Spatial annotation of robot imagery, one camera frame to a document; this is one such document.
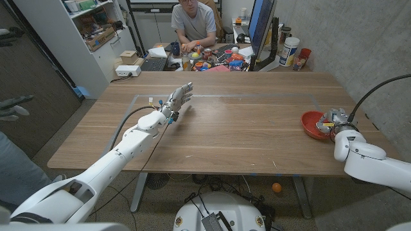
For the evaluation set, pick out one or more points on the dark lidded jar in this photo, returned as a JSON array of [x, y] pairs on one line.
[[285, 34]]

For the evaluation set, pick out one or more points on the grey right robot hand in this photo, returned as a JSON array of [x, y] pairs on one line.
[[337, 118]]

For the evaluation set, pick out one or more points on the white shelf unit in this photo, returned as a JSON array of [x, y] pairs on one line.
[[74, 57]]

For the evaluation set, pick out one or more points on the white ball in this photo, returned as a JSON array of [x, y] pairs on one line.
[[235, 50]]

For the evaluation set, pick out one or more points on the black keyboard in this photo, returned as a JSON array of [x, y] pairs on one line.
[[224, 50]]

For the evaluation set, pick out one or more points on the standing person jeans leg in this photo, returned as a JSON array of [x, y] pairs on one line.
[[19, 170]]

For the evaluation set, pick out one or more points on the orange drink bottle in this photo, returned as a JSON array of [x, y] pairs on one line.
[[198, 48]]

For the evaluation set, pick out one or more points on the cardboard box on shelf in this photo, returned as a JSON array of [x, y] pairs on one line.
[[101, 39]]

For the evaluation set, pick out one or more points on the dark blue mug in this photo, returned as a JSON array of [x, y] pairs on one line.
[[175, 48]]

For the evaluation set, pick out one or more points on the white folded paper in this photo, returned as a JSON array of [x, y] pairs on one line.
[[158, 52]]

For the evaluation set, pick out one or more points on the clear cup with items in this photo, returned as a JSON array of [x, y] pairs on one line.
[[298, 62]]

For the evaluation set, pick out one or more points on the brown office chair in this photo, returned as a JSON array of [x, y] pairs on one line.
[[219, 22]]

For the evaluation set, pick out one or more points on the white power box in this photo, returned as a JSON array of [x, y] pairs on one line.
[[127, 70]]

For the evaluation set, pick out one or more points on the black laptop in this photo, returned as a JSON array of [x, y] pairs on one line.
[[154, 64]]

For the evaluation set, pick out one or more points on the grey table leg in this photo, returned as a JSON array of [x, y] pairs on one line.
[[138, 192], [302, 197]]

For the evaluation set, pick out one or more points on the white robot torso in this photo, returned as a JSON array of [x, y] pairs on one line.
[[64, 227]]

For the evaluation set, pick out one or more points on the clear plastic bottle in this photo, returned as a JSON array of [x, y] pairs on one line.
[[186, 62]]

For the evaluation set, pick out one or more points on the round floor fan grille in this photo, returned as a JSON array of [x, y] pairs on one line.
[[157, 180]]

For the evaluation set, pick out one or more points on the grey finned box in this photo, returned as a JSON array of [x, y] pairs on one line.
[[212, 223]]

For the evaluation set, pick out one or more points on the black monitor stand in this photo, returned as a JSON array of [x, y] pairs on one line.
[[273, 48]]

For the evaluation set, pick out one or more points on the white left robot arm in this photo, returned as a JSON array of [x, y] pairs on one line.
[[128, 150]]

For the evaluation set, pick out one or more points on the orange ball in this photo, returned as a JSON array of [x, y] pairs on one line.
[[276, 187]]

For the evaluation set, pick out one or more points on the seated person grey t-shirt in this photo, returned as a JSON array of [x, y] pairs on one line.
[[194, 27]]

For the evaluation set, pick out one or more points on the computer monitor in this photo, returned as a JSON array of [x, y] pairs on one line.
[[261, 22]]

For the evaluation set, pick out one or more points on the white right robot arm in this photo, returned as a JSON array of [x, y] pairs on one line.
[[366, 162]]

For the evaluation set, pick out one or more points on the red bowl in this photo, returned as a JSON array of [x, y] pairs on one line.
[[309, 123]]

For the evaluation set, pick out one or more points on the small cardboard box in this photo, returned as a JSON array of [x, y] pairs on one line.
[[129, 57]]

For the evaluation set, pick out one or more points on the white sneaker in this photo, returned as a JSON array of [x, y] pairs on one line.
[[59, 177]]

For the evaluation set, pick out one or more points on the white canister blue label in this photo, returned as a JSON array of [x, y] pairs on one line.
[[289, 51]]

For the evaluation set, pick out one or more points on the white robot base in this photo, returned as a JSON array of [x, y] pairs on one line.
[[224, 205]]

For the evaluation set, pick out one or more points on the whiteboard with black frame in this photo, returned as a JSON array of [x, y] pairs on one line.
[[144, 7]]

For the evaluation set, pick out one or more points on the pink cloth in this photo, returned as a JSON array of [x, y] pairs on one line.
[[220, 68]]

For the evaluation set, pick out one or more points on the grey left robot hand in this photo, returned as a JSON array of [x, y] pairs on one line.
[[178, 99]]

